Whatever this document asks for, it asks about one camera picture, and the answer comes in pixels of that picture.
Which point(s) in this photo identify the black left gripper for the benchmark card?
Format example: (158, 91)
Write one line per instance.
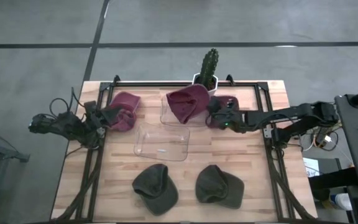
(94, 113)

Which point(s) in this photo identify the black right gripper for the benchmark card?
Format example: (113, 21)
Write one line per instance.
(228, 118)

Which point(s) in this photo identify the maroon knit beanie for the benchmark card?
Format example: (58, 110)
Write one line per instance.
(126, 102)
(186, 101)
(233, 99)

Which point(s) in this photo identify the olive green baseball cap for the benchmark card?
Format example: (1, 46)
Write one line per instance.
(216, 186)
(154, 186)

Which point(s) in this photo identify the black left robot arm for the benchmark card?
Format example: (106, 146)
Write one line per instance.
(64, 126)

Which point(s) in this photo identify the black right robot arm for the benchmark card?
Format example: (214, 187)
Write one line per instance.
(275, 116)

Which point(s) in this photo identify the white hexagonal plant pot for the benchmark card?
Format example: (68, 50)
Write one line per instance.
(215, 87)

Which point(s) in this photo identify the green cactus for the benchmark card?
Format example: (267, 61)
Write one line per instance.
(209, 67)

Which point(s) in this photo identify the clear plastic bin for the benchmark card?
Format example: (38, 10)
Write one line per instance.
(166, 119)
(160, 140)

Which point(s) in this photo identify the white paper sheet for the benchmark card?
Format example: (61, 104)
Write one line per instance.
(310, 165)

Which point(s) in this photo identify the white plastic bottle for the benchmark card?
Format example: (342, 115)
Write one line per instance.
(342, 201)

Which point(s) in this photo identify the black aluminium rig frame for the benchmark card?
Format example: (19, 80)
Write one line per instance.
(151, 83)

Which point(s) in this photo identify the silver metal corner bracket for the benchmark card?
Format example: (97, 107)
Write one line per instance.
(267, 133)

